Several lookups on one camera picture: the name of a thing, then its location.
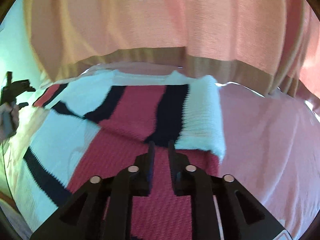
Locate orange pink curtain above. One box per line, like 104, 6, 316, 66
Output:
24, 0, 319, 96

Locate pink bed blanket white bows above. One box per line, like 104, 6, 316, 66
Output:
82, 62, 320, 239

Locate person's left hand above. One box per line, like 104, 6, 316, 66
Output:
1, 102, 19, 142

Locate red white black knit sweater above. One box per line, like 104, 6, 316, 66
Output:
7, 70, 226, 239

